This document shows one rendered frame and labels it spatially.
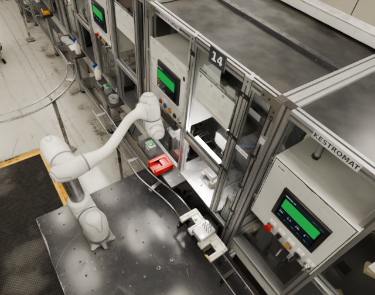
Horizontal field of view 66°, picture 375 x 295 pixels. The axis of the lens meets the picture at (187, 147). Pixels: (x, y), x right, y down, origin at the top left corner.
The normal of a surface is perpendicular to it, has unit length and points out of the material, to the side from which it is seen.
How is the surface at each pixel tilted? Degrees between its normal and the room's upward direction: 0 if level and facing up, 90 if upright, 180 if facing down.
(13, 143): 0
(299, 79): 0
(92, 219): 6
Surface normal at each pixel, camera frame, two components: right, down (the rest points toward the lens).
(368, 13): -0.82, 0.37
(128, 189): 0.08, -0.67
